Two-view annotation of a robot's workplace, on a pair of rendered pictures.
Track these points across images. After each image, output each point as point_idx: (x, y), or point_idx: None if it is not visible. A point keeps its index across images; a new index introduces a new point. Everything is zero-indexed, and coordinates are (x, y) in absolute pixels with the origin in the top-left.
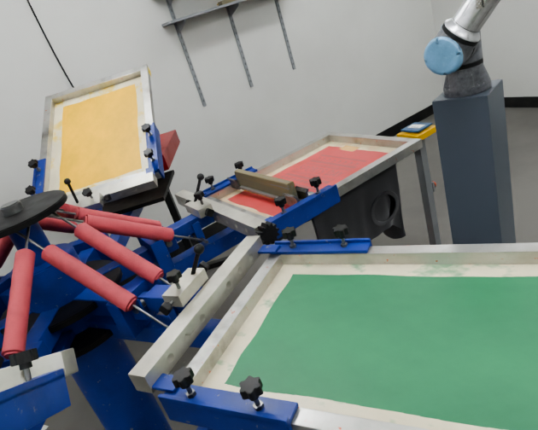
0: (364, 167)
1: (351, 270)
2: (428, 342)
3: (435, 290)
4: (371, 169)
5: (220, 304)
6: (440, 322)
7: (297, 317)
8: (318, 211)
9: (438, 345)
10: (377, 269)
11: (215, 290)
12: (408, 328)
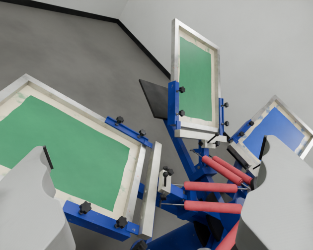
0: None
1: (76, 201)
2: (51, 136)
3: None
4: None
5: (145, 182)
6: (41, 143)
7: (107, 171)
8: None
9: (48, 133)
10: (59, 197)
11: (149, 179)
12: (57, 145)
